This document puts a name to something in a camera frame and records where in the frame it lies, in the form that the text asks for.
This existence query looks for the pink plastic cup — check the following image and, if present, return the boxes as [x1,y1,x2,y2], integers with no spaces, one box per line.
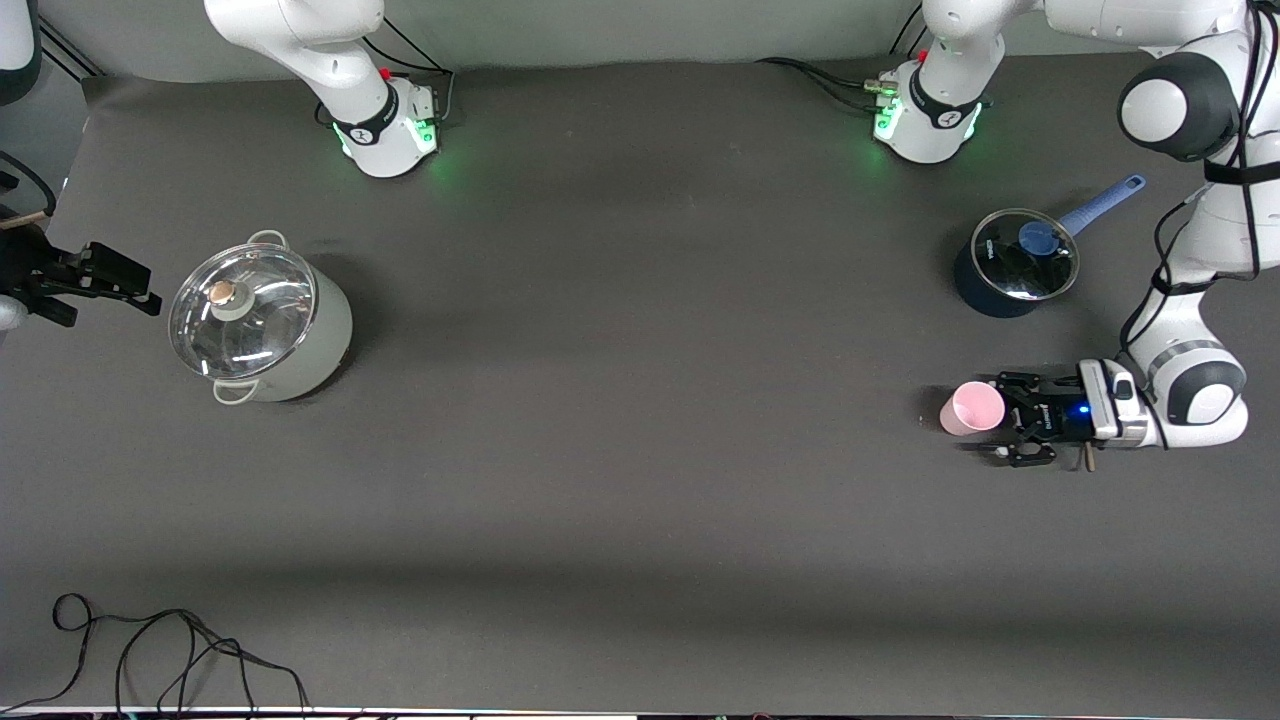
[939,381,1007,438]

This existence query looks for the dark blue saucepan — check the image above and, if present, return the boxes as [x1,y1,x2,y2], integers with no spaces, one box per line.
[953,175,1148,319]

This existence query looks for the glass lid with blue knob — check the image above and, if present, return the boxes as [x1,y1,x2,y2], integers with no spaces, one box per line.
[972,208,1081,301]

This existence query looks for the glass lid with tan knob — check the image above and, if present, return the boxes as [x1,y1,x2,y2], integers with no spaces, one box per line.
[168,243,319,381]

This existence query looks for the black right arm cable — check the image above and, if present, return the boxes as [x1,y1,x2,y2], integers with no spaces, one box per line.
[0,150,57,217]

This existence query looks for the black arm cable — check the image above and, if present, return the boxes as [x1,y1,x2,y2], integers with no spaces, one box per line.
[1118,0,1263,421]
[0,150,57,217]

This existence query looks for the white two-handled cooking pot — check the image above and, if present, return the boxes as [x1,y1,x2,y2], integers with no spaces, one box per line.
[168,230,354,406]

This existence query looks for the thin black looped cable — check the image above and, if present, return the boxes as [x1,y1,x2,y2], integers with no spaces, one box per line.
[0,593,311,713]

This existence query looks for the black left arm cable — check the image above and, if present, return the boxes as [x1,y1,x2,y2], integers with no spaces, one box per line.
[1118,0,1263,421]

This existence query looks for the black left arm base cables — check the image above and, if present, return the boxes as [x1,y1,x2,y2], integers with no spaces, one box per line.
[755,5,926,116]

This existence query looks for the black arm base cables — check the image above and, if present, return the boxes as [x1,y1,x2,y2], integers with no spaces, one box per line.
[315,15,457,126]
[755,5,926,116]

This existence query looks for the black right arm base cables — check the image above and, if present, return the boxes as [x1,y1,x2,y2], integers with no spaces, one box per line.
[315,15,457,126]

